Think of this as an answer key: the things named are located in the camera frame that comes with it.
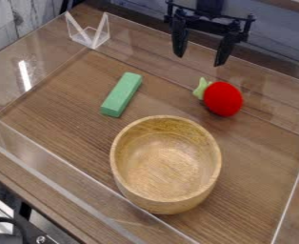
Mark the red strawberry toy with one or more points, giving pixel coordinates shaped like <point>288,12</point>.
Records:
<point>220,96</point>

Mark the black table clamp base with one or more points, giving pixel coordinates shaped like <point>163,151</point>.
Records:
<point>18,231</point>

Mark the clear acrylic corner bracket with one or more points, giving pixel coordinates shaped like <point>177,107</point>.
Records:
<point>90,37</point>

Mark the clear acrylic tray wall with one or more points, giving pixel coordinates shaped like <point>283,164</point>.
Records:
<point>54,164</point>

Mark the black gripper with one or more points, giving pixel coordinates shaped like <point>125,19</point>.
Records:
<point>204,17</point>

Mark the green rectangular block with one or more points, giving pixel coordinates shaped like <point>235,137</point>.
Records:
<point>121,94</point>

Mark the wooden bowl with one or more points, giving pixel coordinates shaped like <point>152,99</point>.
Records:
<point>165,162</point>

